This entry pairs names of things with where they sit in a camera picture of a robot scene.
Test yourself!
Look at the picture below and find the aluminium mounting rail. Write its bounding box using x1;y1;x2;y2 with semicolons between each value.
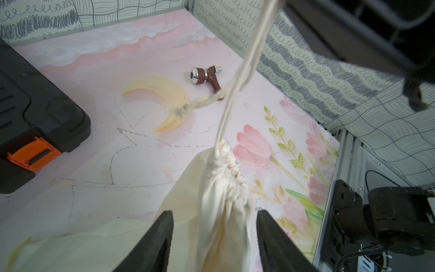
313;129;435;272

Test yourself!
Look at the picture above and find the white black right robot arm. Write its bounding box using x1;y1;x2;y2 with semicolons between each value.
284;1;435;185

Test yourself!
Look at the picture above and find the black plastic tool case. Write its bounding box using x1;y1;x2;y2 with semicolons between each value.
1;40;91;194

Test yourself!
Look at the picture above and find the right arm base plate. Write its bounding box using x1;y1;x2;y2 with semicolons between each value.
321;180;376;271

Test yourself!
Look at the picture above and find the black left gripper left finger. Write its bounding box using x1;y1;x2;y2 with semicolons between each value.
114;210;174;272

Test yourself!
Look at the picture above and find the maroon brass hose nozzle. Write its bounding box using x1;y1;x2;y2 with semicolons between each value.
190;66;222;94

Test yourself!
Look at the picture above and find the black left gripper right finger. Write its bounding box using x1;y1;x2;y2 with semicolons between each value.
256;210;318;272

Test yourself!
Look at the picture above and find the cream cloth drawstring bag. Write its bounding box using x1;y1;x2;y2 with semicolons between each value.
7;140;252;272

